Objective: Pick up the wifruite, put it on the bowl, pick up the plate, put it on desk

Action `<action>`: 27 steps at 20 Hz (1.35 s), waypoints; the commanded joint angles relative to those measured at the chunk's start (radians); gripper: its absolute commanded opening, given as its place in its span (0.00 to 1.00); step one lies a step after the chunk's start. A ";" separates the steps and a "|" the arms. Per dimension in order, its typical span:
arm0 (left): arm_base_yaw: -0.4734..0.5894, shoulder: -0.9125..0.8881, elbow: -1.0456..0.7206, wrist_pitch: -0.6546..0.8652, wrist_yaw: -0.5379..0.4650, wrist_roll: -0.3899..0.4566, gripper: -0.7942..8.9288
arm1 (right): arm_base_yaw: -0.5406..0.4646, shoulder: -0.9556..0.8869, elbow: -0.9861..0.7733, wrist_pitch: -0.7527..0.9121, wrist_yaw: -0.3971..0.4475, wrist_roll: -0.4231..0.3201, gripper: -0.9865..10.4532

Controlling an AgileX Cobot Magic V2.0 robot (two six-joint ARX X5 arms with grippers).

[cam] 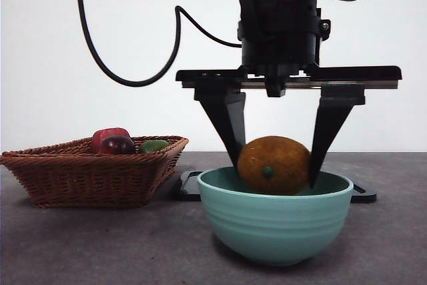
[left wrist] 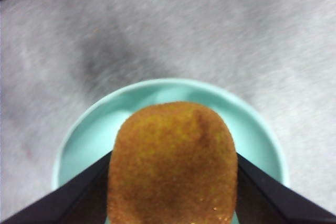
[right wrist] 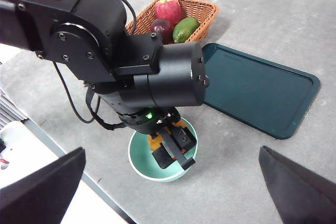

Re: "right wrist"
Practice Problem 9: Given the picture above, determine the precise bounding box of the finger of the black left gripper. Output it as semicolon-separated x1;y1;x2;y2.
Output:
174;126;198;154
153;146;174;170

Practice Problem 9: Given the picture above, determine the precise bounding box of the thin black cable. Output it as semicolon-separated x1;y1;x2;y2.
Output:
115;0;138;36
52;61;127;132

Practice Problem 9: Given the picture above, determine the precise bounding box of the dark purple plum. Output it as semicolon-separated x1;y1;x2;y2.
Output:
150;18;175;45

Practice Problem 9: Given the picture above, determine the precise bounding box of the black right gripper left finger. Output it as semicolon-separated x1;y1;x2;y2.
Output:
0;147;87;224

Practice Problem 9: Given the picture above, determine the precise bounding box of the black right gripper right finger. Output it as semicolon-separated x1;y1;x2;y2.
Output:
258;145;336;224

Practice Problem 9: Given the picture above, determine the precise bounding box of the grey ribbed panel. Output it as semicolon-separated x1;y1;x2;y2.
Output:
0;87;28;129

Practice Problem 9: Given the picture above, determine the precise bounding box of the red apple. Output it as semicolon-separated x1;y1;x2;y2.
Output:
154;0;183;24

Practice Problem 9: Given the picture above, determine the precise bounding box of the teal ceramic bowl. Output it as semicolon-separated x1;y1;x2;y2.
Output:
128;116;199;183

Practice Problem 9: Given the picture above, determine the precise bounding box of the brown wicker basket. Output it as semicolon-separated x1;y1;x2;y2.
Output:
125;0;221;45

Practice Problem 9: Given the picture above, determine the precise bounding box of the dark green rectangular tray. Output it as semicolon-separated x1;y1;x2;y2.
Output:
201;42;321;141

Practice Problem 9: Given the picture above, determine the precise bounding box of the green avocado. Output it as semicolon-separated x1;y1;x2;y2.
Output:
172;16;201;44

